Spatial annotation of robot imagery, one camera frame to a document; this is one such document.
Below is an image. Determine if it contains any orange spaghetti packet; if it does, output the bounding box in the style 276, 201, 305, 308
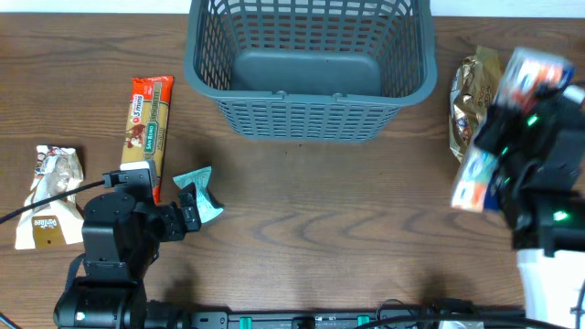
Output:
121, 75, 175, 203

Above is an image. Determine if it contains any grey plastic basket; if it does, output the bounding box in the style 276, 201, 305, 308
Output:
184, 0, 438, 142

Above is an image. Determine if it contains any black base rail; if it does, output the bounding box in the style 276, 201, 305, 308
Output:
190, 306, 526, 329

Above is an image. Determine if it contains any gold coffee bag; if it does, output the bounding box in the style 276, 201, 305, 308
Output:
449, 46, 503, 162

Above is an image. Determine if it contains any white brown snack bag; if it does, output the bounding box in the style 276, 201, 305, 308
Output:
14, 144, 90, 250

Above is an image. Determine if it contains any teal snack wrapper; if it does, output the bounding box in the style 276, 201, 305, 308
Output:
173, 166, 224, 224

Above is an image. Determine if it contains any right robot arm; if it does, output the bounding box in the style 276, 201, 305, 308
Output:
474, 85, 584, 328

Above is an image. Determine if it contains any multicolour carton pack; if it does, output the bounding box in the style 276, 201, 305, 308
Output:
451, 48, 575, 212

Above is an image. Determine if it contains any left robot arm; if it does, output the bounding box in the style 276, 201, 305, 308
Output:
53, 165, 202, 328

